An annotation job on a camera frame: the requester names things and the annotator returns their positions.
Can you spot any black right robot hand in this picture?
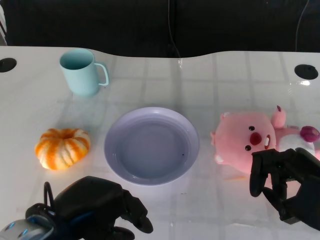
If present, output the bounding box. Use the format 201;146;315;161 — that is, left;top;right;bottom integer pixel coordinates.
249;147;320;230

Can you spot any black table cable grommet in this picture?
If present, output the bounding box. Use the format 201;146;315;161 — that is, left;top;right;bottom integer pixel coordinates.
294;64;319;80
0;57;17;73

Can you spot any light blue plastic mug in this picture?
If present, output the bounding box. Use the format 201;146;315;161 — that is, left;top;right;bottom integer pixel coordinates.
59;48;110;97

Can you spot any orange striped small pumpkin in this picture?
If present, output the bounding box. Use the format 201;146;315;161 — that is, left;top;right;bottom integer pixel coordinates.
34;127;91;171

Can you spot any lavender plastic plate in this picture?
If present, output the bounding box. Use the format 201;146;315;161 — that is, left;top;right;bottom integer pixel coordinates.
103;106;201;187

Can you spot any black fabric sofa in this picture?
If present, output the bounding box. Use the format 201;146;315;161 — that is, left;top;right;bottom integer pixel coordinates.
4;0;320;59

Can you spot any thin grey hanging cable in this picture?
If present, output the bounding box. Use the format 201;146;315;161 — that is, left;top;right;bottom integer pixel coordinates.
294;0;310;52
167;0;182;59

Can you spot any pink plush pig doll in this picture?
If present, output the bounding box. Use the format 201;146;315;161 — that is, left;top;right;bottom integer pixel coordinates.
210;105;320;174

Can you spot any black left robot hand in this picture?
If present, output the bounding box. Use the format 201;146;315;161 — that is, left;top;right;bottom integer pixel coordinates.
43;175;154;240

